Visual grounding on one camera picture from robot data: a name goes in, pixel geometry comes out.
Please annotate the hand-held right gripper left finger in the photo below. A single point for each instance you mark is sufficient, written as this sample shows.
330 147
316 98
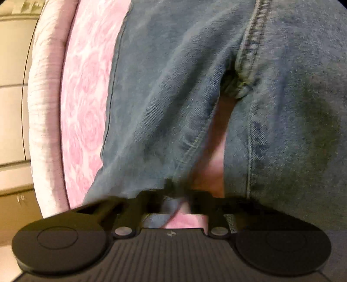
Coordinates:
151 202

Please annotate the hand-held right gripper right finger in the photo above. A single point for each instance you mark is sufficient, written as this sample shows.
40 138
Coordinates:
199 202

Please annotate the blue denim jeans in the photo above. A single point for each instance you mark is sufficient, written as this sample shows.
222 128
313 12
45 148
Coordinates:
168 81

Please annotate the pink floral bedsheet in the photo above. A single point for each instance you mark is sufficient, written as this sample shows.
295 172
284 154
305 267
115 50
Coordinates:
81 114

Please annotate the pale mattress side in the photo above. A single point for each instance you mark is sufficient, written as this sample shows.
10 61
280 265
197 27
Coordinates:
44 108

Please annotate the cream wardrobe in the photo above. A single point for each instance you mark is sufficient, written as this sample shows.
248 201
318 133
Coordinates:
13 81

